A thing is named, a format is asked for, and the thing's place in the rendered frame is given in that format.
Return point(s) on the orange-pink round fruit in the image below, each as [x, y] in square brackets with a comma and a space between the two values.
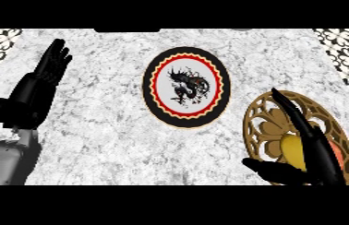
[344, 156]

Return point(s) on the gold ornate round placemat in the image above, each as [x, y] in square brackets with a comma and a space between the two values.
[265, 128]

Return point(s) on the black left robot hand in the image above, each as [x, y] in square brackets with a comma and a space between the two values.
[44, 72]

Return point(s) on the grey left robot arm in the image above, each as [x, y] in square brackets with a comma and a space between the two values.
[14, 161]

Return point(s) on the yellow lemon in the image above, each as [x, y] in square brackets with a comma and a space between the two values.
[294, 148]

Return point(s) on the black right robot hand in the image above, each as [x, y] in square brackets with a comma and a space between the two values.
[320, 161]

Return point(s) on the black-rimmed dragon plate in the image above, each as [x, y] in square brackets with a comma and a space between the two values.
[187, 87]

